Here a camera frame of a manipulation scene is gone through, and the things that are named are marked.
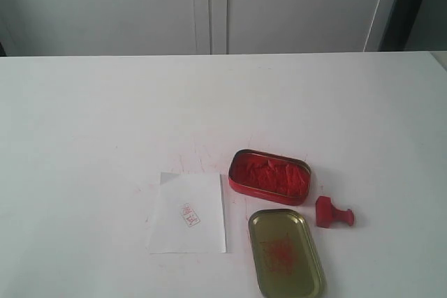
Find gold metal tin lid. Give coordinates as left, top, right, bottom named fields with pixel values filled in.
left=248, top=209, right=326, bottom=297

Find grey cabinet doors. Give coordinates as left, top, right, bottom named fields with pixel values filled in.
left=1, top=0, right=395, bottom=56

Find red plastic stamp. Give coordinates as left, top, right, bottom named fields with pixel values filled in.
left=315, top=196, right=355, bottom=228

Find red ink pad tin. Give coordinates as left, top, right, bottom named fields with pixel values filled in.
left=228, top=149, right=312, bottom=206

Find dark vertical post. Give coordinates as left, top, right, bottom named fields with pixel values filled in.
left=378, top=0, right=447, bottom=52

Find white paper sheet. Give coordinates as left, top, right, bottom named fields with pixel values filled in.
left=147, top=172, right=227, bottom=254

